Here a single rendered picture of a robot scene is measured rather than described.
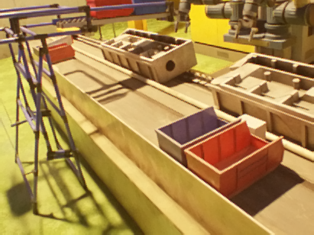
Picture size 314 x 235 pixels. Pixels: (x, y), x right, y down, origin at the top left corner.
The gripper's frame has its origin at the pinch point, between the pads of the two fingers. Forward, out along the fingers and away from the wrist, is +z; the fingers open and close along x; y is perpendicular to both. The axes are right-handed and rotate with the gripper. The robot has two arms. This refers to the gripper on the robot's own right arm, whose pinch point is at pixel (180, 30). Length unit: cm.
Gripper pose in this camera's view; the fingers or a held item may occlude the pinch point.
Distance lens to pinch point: 290.5
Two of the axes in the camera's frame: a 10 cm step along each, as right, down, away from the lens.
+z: -1.8, 9.8, 1.2
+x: -6.3, -2.1, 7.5
